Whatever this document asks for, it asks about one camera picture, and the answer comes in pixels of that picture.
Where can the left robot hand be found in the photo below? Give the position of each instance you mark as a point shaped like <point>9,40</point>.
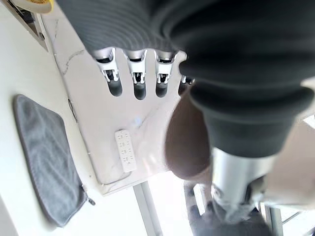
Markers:
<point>221,49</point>

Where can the brown bowl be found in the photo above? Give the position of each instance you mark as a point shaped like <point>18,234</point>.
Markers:
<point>187,140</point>

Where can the white power strip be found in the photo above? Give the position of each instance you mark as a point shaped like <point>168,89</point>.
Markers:
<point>125,150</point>

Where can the beige bowl with yellow rim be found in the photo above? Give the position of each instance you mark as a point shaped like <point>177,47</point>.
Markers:
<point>37,6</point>

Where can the silver sink edge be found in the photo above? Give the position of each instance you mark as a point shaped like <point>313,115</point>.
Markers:
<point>29,22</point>

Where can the grey drying mat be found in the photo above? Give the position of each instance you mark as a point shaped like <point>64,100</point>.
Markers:
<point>46,157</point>

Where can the white frame post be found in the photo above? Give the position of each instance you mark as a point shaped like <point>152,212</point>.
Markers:
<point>147,209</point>

